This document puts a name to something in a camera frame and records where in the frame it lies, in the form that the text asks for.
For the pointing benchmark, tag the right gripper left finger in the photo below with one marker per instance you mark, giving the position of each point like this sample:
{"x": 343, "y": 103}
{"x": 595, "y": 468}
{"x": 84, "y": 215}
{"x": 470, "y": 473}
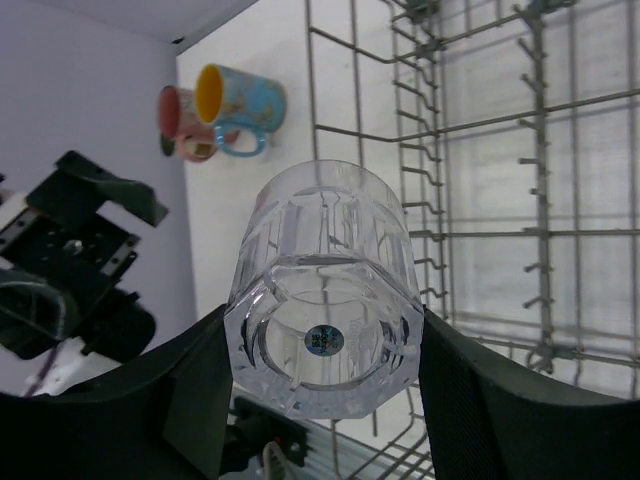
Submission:
{"x": 161, "y": 416}

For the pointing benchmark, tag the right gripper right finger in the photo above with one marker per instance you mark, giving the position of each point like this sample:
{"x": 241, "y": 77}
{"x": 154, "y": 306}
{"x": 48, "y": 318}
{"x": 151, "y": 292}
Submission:
{"x": 488, "y": 417}

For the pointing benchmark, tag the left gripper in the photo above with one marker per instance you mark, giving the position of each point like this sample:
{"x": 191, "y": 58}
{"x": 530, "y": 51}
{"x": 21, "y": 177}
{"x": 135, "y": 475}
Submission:
{"x": 69, "y": 289}

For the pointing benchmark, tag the pink patterned mug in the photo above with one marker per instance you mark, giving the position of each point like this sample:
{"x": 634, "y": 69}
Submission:
{"x": 179, "y": 122}

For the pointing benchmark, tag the clear drinking glass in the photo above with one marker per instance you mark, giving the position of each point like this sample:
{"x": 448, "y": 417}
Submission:
{"x": 324, "y": 318}

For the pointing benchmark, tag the blue butterfly mug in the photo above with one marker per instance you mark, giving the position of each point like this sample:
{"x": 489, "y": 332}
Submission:
{"x": 229, "y": 99}

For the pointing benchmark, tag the grey wire dish rack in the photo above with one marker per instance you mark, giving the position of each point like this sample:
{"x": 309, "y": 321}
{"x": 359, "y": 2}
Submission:
{"x": 511, "y": 132}

